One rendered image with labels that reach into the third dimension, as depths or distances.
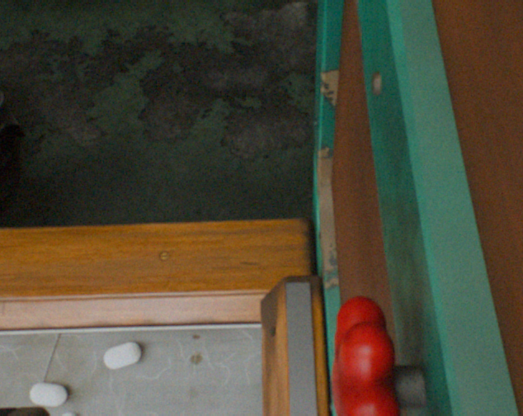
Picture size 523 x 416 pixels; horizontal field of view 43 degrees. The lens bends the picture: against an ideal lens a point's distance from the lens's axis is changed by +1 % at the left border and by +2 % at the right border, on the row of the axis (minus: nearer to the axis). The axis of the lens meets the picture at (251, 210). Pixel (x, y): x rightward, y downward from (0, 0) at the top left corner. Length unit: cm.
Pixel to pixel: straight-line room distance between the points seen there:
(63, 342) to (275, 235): 25
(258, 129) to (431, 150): 164
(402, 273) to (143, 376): 55
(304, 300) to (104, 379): 24
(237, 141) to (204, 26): 46
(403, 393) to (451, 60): 8
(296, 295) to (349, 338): 44
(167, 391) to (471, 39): 58
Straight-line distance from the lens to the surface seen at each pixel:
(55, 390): 71
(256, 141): 178
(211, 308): 71
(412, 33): 20
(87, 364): 73
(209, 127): 182
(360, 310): 16
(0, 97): 169
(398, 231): 19
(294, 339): 58
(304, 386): 57
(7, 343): 77
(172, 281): 72
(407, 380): 17
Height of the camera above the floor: 140
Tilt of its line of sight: 58 degrees down
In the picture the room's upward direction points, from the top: 7 degrees counter-clockwise
